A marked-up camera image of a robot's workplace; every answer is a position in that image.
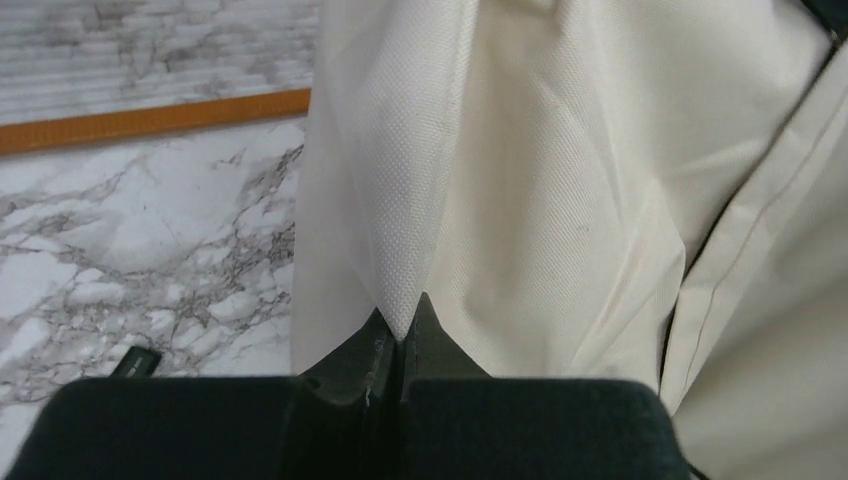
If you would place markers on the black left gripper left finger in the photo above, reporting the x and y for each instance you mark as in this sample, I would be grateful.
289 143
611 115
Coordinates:
322 424

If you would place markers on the orange wooden shelf rack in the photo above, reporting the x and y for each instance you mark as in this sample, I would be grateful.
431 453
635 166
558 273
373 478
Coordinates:
116 126

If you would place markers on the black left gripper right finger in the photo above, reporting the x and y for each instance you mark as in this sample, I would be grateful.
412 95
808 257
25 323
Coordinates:
458 422

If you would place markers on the cream canvas student bag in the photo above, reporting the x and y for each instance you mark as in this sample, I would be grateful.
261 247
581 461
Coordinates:
644 190

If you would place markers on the green black highlighter marker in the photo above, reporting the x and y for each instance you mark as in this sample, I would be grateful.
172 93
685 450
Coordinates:
137 362

